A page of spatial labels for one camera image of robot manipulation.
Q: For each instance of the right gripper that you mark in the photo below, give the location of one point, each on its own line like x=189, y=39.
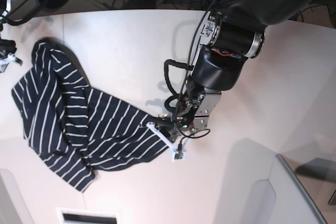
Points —
x=7, y=47

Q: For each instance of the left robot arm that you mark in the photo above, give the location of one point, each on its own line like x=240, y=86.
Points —
x=229, y=33

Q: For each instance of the navy white striped t-shirt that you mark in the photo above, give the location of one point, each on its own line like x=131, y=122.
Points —
x=76, y=129

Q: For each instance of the white panel left front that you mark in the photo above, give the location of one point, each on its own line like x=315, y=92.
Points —
x=13, y=206

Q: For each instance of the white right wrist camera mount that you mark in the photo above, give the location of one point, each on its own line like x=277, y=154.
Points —
x=8, y=59

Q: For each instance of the white slotted tray front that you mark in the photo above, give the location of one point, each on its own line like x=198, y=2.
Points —
x=76, y=216

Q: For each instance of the white panel right front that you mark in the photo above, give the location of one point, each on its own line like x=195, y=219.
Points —
x=260, y=187

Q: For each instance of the white panel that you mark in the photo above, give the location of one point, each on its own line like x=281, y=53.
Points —
x=260, y=187
x=13, y=206

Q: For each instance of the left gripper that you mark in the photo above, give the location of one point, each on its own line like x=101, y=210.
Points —
x=164, y=123

